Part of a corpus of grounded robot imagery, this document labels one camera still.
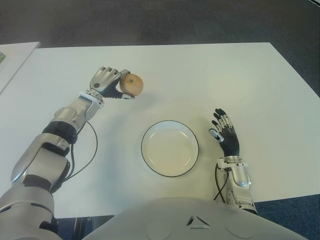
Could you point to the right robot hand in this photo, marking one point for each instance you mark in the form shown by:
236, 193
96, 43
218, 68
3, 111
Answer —
231, 143

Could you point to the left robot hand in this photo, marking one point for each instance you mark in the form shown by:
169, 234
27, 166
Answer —
103, 78

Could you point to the apple with blue sticker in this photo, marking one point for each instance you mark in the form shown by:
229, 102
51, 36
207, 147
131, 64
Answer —
132, 85

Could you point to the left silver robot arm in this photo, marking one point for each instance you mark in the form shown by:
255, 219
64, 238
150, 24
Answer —
37, 155

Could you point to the white plate with black rim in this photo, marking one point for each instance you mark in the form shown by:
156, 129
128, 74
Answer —
170, 152

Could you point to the grey robot torso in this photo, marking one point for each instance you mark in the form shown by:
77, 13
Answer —
192, 222

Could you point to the white side table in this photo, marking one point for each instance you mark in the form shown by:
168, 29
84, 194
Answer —
15, 62

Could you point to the green package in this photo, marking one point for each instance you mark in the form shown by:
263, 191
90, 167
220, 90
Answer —
2, 58

